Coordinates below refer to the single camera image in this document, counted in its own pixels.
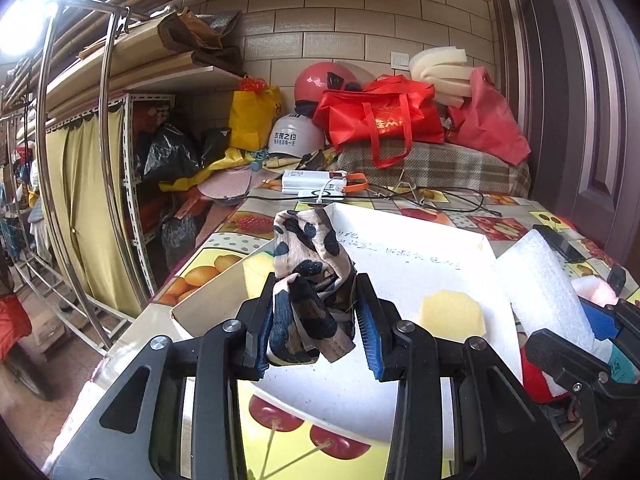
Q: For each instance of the dark purple door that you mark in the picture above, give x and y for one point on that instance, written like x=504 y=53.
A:
x=575 y=110

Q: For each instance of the brown folded bags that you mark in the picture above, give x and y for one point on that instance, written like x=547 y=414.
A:
x=200 y=35

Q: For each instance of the wooden boards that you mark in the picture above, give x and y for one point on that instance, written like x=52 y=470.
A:
x=140 y=72

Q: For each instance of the white wall switch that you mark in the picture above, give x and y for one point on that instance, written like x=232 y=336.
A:
x=400 y=60

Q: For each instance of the stack of cream foam strips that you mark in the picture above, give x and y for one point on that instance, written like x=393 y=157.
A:
x=440 y=72

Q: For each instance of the red plush apple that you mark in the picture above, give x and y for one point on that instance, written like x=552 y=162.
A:
x=537 y=385

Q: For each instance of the white foam block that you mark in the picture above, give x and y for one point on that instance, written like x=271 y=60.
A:
x=540 y=285

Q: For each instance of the white cardboard box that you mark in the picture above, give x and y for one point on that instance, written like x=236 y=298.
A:
x=400 y=260

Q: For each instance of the white helmet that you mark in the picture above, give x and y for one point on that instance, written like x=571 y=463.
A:
x=295 y=135

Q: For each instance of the pink sun hat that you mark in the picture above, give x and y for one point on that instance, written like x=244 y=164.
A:
x=225 y=185

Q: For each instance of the red tote bag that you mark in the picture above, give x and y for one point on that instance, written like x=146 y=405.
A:
x=380 y=115

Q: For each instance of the pink red fabric bag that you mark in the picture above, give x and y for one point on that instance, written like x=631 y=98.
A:
x=487 y=120

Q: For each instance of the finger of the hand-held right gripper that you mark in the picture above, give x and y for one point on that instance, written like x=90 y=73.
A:
x=602 y=322
x=595 y=395

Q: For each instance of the metal garment rack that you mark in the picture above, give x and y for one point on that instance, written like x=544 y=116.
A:
x=44 y=160

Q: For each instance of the yellow gift bag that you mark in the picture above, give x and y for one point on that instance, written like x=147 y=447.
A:
x=252 y=115

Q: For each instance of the black plastic bag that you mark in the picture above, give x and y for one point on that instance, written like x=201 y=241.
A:
x=170 y=152
x=215 y=145

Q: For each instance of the white perforated metal shelf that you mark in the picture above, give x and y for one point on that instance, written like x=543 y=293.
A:
x=131 y=185

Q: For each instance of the plaid cloth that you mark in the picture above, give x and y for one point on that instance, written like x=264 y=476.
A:
x=450 y=167

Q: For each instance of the black spotted beige sock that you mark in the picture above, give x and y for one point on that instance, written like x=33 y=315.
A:
x=305 y=280

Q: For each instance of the white power bank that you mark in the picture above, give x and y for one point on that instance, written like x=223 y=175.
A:
x=310 y=181

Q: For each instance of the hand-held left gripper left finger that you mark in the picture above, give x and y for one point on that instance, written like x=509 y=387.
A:
x=261 y=360

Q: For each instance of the fruit print tablecloth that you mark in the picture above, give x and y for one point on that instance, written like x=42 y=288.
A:
x=210 y=270

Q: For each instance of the red helmet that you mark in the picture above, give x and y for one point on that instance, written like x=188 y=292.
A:
x=315 y=85

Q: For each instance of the black smartphone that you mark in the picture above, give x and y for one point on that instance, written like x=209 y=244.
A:
x=560 y=243

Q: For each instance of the yellow sponge piece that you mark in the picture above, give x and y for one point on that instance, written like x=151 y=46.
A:
x=450 y=315

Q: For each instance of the olive green curtain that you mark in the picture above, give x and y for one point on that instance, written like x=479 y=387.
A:
x=85 y=185

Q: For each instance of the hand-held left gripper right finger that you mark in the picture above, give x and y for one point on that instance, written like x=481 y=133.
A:
x=370 y=347

